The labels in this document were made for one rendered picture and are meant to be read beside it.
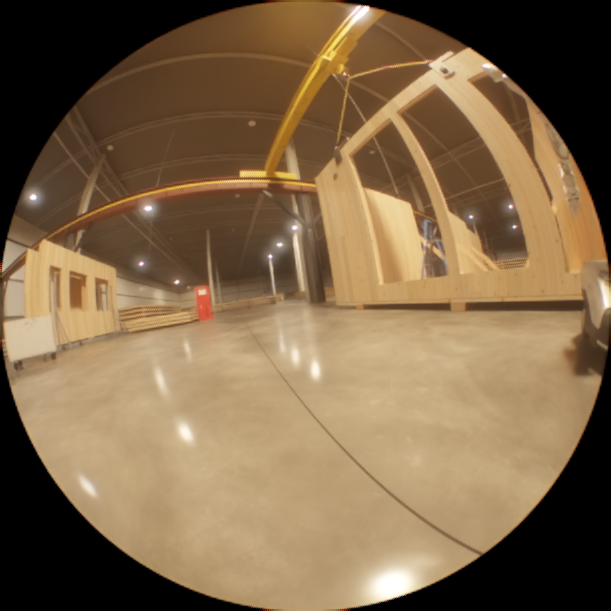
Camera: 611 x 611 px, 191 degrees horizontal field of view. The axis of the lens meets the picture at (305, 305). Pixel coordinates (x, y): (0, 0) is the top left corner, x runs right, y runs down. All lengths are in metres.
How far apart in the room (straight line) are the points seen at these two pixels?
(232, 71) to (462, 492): 11.49
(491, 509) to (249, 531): 0.39
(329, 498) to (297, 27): 11.01
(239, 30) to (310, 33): 2.78
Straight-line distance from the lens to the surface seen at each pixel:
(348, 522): 0.37
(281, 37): 10.70
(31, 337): 4.42
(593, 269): 1.11
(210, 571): 0.40
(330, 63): 5.66
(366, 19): 6.05
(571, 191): 1.24
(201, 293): 7.94
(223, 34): 10.71
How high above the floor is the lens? 0.35
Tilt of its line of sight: 3 degrees down
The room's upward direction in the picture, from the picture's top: 8 degrees counter-clockwise
